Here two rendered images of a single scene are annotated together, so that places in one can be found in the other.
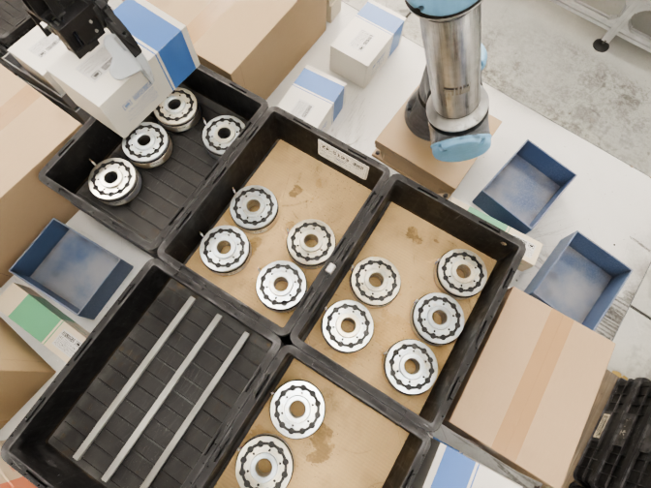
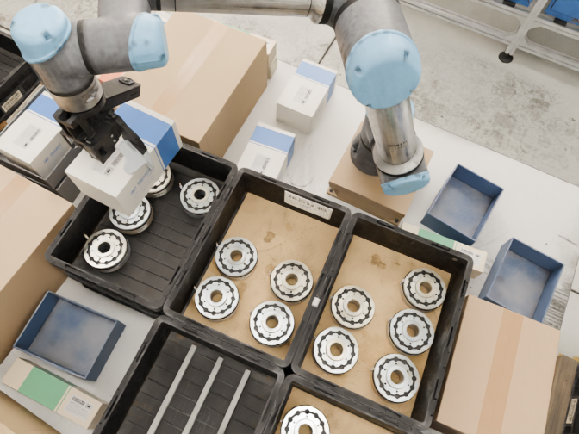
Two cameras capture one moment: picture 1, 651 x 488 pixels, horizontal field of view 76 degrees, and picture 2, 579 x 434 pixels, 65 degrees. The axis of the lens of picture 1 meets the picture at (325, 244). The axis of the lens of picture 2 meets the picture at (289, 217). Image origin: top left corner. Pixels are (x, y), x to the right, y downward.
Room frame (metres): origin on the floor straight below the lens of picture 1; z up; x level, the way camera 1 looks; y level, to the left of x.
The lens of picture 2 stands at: (-0.03, 0.10, 1.90)
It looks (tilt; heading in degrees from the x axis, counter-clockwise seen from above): 66 degrees down; 350
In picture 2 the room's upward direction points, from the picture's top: 5 degrees clockwise
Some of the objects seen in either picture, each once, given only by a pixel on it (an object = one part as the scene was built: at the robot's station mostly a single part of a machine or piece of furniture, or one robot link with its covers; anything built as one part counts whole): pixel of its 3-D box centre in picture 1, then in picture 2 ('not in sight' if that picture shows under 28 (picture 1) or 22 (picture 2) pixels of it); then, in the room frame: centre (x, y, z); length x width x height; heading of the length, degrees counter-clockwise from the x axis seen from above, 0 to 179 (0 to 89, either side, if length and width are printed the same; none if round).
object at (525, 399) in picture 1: (515, 381); (486, 376); (0.02, -0.41, 0.78); 0.30 x 0.22 x 0.16; 152
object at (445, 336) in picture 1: (438, 318); (412, 331); (0.13, -0.23, 0.86); 0.10 x 0.10 x 0.01
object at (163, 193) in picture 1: (167, 154); (152, 220); (0.45, 0.36, 0.87); 0.40 x 0.30 x 0.11; 152
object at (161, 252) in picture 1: (278, 212); (262, 259); (0.31, 0.10, 0.92); 0.40 x 0.30 x 0.02; 152
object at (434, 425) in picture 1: (411, 291); (386, 312); (0.17, -0.17, 0.92); 0.40 x 0.30 x 0.02; 152
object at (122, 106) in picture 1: (129, 66); (127, 157); (0.50, 0.36, 1.09); 0.20 x 0.12 x 0.09; 147
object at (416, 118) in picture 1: (438, 104); (378, 144); (0.66, -0.26, 0.83); 0.15 x 0.15 x 0.10
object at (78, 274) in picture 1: (74, 268); (71, 335); (0.21, 0.58, 0.74); 0.20 x 0.15 x 0.07; 63
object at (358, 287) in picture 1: (375, 280); (352, 306); (0.20, -0.11, 0.86); 0.10 x 0.10 x 0.01
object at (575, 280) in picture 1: (574, 284); (519, 283); (0.25, -0.59, 0.74); 0.20 x 0.15 x 0.07; 143
